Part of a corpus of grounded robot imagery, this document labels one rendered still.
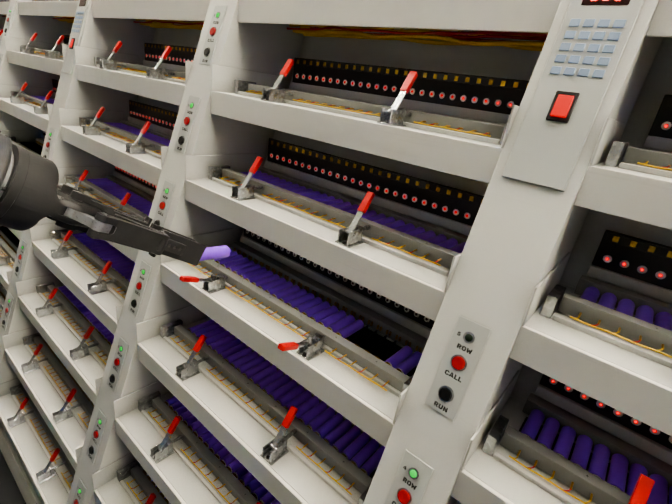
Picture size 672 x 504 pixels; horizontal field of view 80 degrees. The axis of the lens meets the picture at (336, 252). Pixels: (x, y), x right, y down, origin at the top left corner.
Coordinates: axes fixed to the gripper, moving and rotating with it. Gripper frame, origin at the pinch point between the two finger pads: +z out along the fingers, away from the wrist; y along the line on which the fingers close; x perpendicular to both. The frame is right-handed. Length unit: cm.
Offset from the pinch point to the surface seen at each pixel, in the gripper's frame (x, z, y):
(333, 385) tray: 9.2, 21.1, -19.7
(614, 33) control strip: -42, 10, -37
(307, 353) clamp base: 7.4, 21.0, -13.3
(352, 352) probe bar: 4.2, 24.7, -18.5
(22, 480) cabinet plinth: 96, 43, 74
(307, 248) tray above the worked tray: -7.6, 18.3, -6.2
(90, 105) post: -20, 22, 100
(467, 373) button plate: -2.0, 18.4, -36.4
